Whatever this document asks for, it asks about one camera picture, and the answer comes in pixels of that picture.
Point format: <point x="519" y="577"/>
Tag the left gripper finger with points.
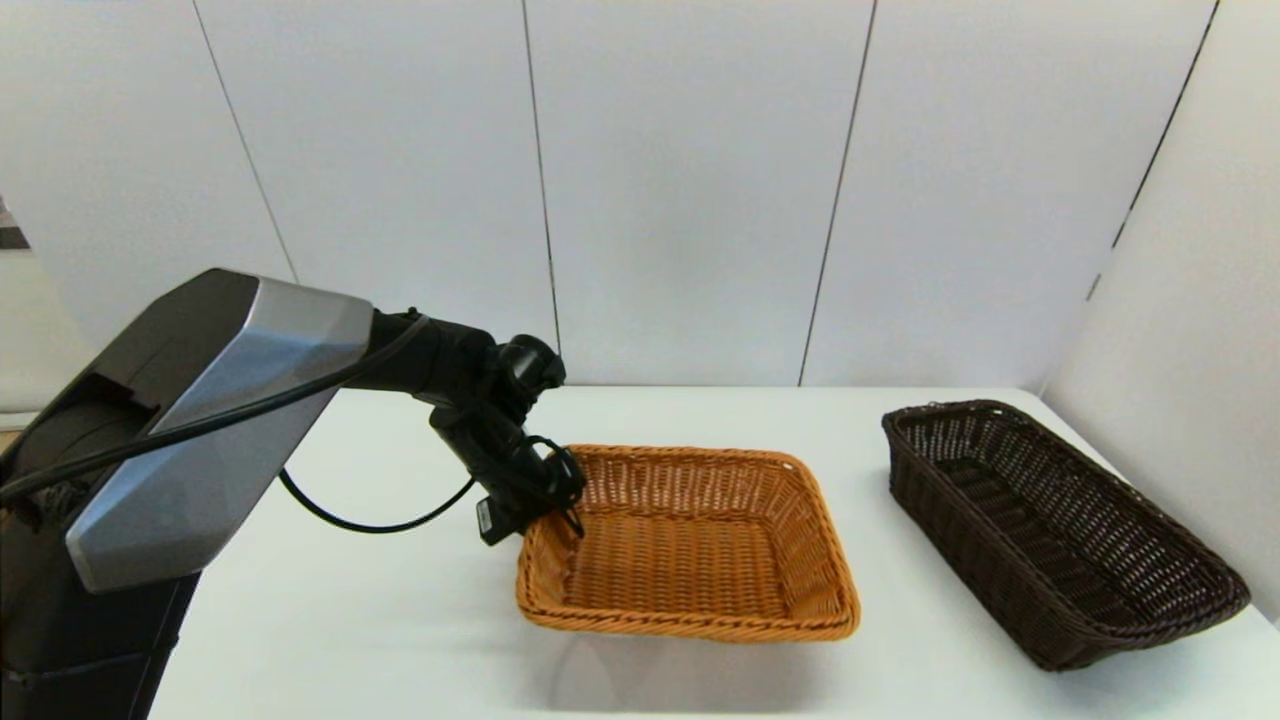
<point x="570" y="520"/>
<point x="497" y="522"/>

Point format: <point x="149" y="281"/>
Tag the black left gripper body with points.
<point x="490" y="450"/>

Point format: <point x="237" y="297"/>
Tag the orange wicker basket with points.
<point x="690" y="560"/>

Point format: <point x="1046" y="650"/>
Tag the dark brown wicker basket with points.
<point x="1050" y="560"/>

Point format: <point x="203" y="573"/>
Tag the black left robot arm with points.
<point x="200" y="400"/>

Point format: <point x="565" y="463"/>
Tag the dark grey wall fixture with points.
<point x="10" y="235"/>

